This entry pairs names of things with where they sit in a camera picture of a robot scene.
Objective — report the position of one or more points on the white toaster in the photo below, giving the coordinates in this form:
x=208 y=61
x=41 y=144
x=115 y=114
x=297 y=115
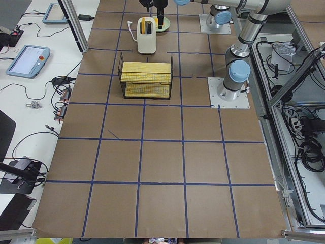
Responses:
x=146 y=43

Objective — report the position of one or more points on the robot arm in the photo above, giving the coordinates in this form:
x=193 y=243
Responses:
x=237 y=69
x=218 y=14

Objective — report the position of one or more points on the bread slice in toaster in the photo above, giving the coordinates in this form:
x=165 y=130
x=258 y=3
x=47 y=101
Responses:
x=143 y=29

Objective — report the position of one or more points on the light green plate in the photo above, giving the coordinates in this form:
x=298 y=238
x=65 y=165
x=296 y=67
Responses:
x=166 y=24

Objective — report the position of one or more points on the wooden shelf block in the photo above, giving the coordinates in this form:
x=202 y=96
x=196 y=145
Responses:
x=146 y=76

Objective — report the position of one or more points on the black power adapter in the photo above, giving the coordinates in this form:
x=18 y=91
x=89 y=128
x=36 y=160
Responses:
x=84 y=17

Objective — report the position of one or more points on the far blue teach pendant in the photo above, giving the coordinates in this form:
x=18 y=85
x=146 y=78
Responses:
x=54 y=15

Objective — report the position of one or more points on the blue teach pendant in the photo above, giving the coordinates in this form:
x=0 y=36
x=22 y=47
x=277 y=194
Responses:
x=29 y=61
x=54 y=15

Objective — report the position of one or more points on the near blue teach pendant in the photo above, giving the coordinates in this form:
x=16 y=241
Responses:
x=29 y=61

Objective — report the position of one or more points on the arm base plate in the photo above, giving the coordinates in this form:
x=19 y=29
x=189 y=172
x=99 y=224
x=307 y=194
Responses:
x=213 y=27
x=222 y=98

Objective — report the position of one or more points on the aluminium frame post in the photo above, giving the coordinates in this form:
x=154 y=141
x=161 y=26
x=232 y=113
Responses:
x=70 y=14

